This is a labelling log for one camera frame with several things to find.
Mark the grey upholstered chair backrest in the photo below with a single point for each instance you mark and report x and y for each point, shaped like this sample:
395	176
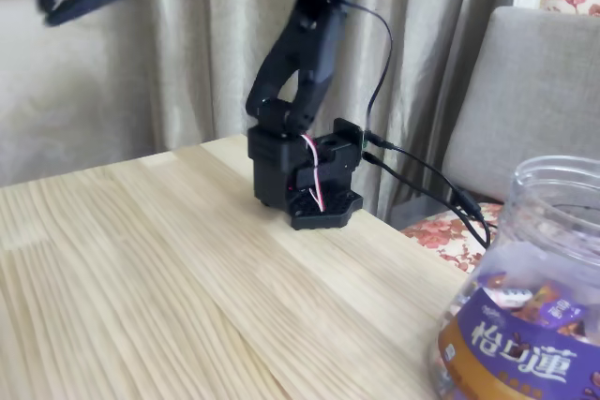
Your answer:
539	91

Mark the clear plastic jar purple label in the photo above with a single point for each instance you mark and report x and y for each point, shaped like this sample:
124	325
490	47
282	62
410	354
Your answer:
515	353

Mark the floral seat cushion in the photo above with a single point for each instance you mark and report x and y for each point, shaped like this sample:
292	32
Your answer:
436	236

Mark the beige curtain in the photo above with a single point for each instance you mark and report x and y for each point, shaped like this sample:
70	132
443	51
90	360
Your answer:
436	44

